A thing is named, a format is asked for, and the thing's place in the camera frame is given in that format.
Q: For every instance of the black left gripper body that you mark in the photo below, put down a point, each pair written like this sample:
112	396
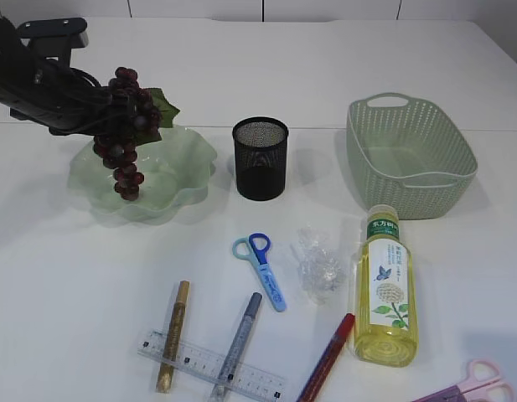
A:
66	100

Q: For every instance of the purple artificial grape bunch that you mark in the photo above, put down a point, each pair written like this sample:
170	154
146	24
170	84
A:
140	115

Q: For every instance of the clear plastic sheet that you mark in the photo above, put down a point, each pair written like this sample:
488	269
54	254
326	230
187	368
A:
320	266

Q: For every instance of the yellow tea drink bottle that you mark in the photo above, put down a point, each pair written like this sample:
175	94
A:
386	330

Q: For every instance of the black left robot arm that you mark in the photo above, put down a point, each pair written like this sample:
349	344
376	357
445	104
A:
18	62

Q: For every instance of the green wavy plastic plate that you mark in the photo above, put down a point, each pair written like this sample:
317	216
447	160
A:
177	171

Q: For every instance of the black mesh pen cup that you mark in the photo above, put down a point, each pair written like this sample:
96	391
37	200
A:
260	157

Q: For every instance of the clear plastic ruler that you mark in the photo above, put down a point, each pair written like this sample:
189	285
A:
204	364

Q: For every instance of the gold glitter pen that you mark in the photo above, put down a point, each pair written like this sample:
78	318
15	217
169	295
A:
165	373

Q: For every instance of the silver glitter pen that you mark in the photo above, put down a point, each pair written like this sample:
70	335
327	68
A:
237	347

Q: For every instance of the green woven plastic basket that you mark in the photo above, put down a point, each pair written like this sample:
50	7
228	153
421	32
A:
406	152

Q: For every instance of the red glitter pen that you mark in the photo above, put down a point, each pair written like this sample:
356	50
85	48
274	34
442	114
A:
329	356

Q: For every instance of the blue capped safety scissors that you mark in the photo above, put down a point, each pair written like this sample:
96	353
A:
254	249

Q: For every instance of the pink purple scissors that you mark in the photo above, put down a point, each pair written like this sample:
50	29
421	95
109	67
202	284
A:
473	388

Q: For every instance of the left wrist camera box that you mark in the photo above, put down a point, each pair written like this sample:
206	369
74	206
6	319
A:
55	38

